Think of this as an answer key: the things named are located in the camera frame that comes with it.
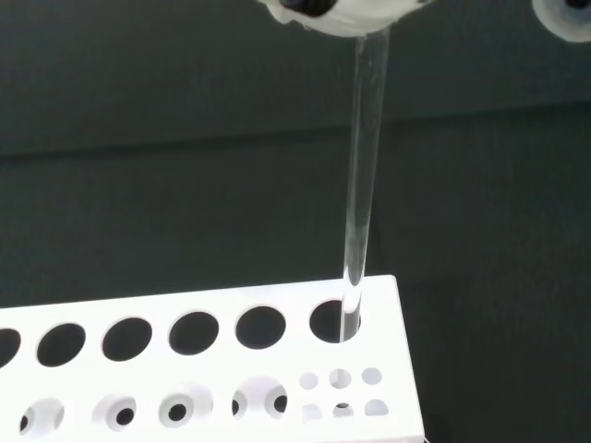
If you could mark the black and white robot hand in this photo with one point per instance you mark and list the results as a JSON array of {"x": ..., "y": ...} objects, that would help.
[{"x": 355, "y": 20}]

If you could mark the white test tube rack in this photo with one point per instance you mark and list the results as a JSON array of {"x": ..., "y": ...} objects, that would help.
[{"x": 383, "y": 332}]

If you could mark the black bench cloth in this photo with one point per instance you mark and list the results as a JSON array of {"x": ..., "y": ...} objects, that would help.
[{"x": 138, "y": 207}]

